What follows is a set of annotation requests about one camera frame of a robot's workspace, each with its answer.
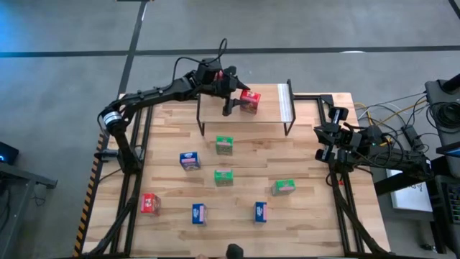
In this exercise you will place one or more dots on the grey metal table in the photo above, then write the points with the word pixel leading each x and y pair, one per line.
pixel 18 176

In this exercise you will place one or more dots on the yellow black hazard tape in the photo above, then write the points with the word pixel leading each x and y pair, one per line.
pixel 87 201

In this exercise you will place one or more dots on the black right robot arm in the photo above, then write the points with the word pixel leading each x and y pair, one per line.
pixel 406 160

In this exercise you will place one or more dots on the grey equipment cart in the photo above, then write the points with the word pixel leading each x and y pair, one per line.
pixel 436 93

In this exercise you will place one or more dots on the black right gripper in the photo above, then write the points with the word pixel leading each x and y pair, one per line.
pixel 348 142

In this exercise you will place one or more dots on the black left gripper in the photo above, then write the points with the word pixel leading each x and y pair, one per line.
pixel 221 88

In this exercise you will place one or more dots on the computer monitor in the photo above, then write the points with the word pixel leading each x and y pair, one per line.
pixel 449 149

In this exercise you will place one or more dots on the silver metal bracket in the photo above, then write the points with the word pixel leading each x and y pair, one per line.
pixel 106 155

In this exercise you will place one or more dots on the green Apple Jacks cereal box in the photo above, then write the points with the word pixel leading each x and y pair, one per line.
pixel 283 187
pixel 224 145
pixel 224 178

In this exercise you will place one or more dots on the black desk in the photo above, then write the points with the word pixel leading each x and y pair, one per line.
pixel 413 178

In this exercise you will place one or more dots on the backlit computer keyboard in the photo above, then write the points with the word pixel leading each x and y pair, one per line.
pixel 454 205

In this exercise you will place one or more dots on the black device blue light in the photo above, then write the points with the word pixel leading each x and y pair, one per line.
pixel 7 153

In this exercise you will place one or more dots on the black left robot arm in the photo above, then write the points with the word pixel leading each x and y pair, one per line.
pixel 154 95

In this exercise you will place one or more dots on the person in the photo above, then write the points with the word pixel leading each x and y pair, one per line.
pixel 234 252

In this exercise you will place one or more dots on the blue Frosted Flakes cereal box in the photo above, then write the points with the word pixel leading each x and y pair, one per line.
pixel 260 212
pixel 189 160
pixel 198 214

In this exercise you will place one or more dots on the black power adapter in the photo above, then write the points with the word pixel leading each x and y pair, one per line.
pixel 412 136

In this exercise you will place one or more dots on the white board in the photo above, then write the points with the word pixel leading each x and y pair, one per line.
pixel 409 198

